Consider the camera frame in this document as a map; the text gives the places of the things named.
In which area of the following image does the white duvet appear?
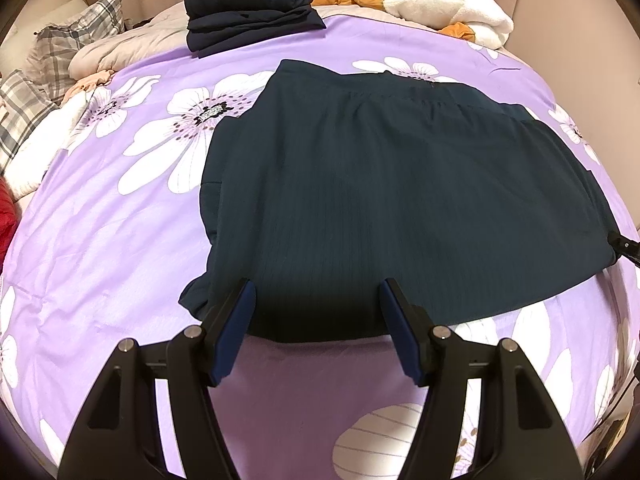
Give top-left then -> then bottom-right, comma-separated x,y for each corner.
5,92 -> 96,201

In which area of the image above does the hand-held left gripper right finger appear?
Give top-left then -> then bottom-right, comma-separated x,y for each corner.
379,279 -> 586,480

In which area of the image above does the white plush blanket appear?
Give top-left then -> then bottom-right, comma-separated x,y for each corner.
370,0 -> 515,48

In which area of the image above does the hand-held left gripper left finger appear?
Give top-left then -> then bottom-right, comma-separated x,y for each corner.
57,277 -> 257,480

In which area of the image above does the red down jacket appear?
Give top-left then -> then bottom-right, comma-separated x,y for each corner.
0,180 -> 21,261

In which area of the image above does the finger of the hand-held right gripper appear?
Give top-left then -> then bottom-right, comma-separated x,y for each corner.
607,230 -> 640,267

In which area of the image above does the salmon fuzzy cloth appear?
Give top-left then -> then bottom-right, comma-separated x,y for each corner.
65,70 -> 113,102

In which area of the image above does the folded navy clothes stack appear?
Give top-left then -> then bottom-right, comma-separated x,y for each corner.
184,0 -> 327,58

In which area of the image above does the purple floral bedsheet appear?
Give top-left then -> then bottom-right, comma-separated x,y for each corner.
0,15 -> 640,480

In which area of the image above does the navy zip jacket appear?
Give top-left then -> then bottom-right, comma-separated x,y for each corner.
178,58 -> 621,343

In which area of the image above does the grey plaid pillow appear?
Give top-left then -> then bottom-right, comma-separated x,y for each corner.
0,70 -> 58,171
27,0 -> 128,78

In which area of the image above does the beige quilt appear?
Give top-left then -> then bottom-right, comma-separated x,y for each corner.
67,2 -> 211,81

